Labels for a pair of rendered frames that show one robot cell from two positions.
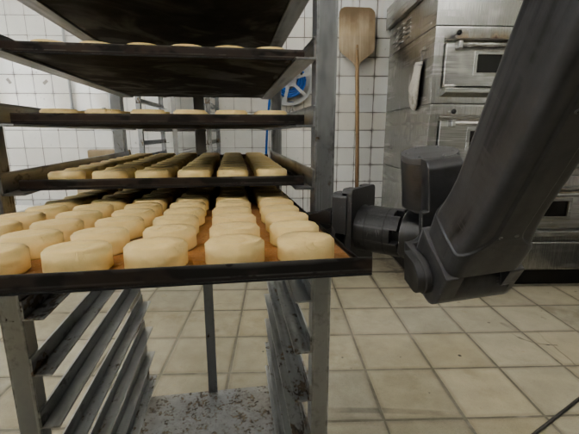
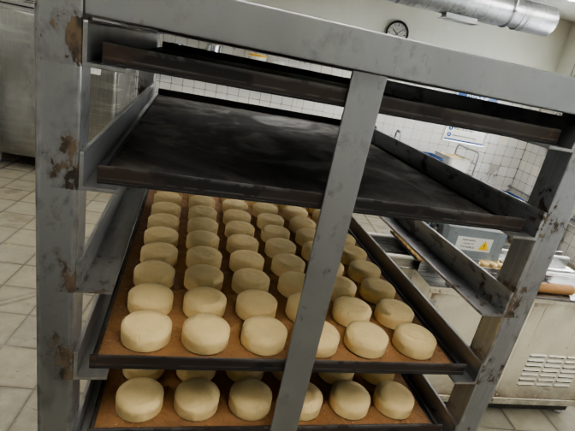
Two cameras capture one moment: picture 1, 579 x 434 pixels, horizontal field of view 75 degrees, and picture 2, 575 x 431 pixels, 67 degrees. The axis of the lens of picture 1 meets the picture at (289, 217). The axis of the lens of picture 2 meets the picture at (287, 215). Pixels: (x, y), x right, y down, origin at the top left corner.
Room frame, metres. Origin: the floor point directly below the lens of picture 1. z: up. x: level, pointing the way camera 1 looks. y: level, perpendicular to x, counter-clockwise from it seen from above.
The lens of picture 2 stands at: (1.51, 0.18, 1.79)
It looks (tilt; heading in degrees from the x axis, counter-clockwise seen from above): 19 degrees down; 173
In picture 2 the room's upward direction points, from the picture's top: 11 degrees clockwise
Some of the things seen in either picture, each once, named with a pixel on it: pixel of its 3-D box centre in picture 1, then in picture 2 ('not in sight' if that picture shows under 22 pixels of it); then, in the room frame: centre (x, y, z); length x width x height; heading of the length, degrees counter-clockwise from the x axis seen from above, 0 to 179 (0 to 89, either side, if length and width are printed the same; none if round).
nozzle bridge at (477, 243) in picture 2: not in sight; (435, 232); (-0.80, 1.34, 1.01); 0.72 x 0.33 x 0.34; 6
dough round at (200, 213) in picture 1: (184, 217); not in sight; (0.47, 0.13, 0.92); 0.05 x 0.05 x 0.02
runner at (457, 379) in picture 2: not in sight; (366, 248); (0.81, 0.41, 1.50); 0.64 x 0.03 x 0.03; 8
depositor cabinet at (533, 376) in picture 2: not in sight; (474, 322); (-0.85, 1.81, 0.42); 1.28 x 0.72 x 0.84; 96
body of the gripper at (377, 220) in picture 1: (376, 229); not in sight; (0.45, -0.11, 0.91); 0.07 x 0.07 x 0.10; 53
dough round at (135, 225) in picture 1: (120, 228); not in sight; (0.40, 0.19, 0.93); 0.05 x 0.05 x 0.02
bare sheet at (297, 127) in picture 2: not in sight; (278, 136); (0.85, 0.22, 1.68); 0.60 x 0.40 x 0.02; 8
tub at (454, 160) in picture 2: not in sight; (450, 162); (-4.27, 2.95, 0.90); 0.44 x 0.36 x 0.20; 11
